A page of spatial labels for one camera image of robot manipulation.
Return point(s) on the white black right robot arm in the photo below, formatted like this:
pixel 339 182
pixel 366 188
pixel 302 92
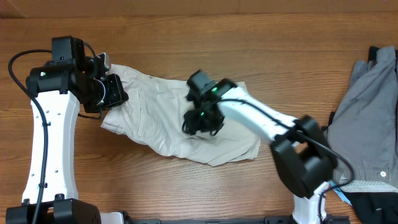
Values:
pixel 299 149

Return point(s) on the grey shorts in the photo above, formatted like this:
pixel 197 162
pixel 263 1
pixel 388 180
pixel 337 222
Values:
pixel 363 129

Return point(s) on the light blue cloth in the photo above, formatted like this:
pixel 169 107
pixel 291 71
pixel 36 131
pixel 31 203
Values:
pixel 340 193

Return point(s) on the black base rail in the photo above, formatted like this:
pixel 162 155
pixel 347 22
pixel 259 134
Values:
pixel 265 220

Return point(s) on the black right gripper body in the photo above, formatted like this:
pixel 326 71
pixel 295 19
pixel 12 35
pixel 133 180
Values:
pixel 204 121

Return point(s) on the beige cotton shorts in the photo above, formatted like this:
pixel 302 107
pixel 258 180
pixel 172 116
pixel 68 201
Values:
pixel 153 116

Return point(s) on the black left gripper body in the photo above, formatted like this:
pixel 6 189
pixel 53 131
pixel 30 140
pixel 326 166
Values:
pixel 103 95

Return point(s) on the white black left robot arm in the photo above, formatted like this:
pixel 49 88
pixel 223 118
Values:
pixel 51 195

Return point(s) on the black garment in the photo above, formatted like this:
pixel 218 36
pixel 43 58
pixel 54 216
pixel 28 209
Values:
pixel 374 208

